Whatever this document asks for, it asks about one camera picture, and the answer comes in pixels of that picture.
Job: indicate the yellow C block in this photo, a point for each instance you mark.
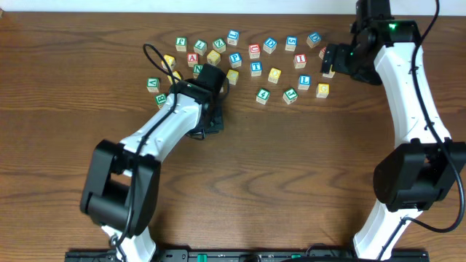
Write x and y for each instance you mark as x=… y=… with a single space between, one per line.
x=232 y=76

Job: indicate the red M block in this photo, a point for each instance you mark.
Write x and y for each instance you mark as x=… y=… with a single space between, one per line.
x=322 y=53

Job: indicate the green 4 block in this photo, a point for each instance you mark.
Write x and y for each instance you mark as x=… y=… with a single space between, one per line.
x=262 y=96

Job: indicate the blue d block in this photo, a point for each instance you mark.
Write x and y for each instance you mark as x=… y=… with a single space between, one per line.
x=313 y=39
x=270 y=45

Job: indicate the green J block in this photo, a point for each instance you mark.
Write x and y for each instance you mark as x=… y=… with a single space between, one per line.
x=290 y=96

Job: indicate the yellow block upper left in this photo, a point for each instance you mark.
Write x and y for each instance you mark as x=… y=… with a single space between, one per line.
x=168 y=62

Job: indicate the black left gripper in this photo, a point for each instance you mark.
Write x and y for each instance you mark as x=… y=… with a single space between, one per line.
x=213 y=124

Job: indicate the green B block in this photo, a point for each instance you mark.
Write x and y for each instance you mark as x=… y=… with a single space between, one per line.
x=160 y=100

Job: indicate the blue P block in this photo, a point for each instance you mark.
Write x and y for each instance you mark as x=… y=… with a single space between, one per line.
x=235 y=60

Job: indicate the green L block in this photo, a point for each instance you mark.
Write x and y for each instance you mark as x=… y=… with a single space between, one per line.
x=200 y=47

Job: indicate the blue T block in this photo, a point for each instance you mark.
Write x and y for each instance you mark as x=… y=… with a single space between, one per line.
x=255 y=68

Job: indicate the green N block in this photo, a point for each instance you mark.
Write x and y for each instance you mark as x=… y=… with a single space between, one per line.
x=197 y=70

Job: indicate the green A block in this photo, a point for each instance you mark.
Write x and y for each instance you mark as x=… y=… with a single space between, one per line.
x=153 y=85

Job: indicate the yellow block far right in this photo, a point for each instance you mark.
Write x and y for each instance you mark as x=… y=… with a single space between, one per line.
x=330 y=74

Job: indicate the red A block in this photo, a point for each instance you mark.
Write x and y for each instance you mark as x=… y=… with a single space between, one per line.
x=192 y=59

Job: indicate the yellow block middle right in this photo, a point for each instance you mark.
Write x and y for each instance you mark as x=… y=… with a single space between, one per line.
x=274 y=75

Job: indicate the blue L block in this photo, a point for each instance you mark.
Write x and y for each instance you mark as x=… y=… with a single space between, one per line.
x=304 y=82

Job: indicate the green Z block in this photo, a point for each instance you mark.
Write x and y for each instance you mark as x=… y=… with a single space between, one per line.
x=219 y=45

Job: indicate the red U block top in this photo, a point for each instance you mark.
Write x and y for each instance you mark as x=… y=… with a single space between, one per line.
x=254 y=51

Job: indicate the yellow S block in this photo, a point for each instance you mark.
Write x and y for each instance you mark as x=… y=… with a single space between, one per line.
x=174 y=77

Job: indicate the yellow block upper middle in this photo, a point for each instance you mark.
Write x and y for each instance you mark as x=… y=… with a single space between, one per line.
x=213 y=58

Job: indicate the green F block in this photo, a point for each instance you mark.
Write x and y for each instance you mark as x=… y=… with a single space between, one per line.
x=181 y=44

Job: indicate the blue D block right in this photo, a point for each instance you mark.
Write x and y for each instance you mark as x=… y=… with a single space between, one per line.
x=313 y=39

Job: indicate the blue block top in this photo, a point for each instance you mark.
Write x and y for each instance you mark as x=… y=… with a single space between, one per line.
x=233 y=37

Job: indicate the red I block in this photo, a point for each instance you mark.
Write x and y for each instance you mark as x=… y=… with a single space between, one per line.
x=300 y=61

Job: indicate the blue S block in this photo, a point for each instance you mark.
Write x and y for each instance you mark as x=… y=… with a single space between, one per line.
x=291 y=43

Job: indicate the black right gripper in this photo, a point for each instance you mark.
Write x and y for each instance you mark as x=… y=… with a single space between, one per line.
x=341 y=50

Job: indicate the yellow O block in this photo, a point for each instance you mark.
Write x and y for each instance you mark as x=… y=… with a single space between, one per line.
x=322 y=90

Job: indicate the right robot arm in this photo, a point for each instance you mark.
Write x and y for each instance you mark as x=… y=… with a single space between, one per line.
x=426 y=162

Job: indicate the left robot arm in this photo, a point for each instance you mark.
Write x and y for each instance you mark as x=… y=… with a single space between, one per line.
x=121 y=189

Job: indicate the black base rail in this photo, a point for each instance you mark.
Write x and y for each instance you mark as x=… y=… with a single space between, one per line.
x=316 y=254

